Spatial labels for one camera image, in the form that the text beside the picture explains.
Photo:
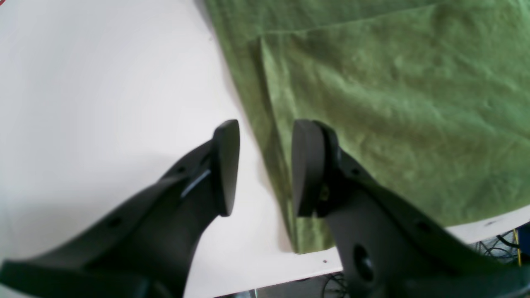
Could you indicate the olive green T-shirt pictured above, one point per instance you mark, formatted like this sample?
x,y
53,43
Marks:
x,y
430,96

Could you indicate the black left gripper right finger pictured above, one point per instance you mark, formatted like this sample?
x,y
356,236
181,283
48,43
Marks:
x,y
387,247

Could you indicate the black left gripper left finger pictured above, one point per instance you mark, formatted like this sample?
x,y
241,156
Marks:
x,y
144,248

